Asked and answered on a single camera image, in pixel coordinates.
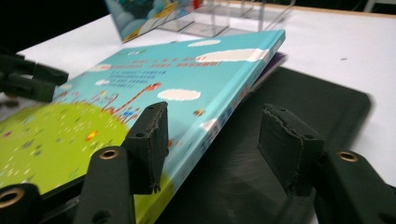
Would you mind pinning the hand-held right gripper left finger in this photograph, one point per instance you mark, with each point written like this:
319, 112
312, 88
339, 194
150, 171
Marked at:
149, 149

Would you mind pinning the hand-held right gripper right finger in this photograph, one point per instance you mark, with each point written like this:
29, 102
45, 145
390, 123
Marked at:
289, 149

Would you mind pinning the black hardcover book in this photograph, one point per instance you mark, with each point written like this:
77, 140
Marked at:
311, 102

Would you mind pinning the sky blue green picture book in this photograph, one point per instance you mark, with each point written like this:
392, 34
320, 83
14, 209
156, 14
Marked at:
174, 71

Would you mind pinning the purple paperback book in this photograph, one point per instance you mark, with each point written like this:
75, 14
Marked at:
274, 63

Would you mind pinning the dark blue picture book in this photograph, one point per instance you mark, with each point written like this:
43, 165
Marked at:
137, 15

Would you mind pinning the clear acrylic book rack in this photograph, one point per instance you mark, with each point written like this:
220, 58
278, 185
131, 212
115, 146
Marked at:
218, 18

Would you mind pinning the white table sheet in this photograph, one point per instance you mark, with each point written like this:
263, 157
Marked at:
358, 46

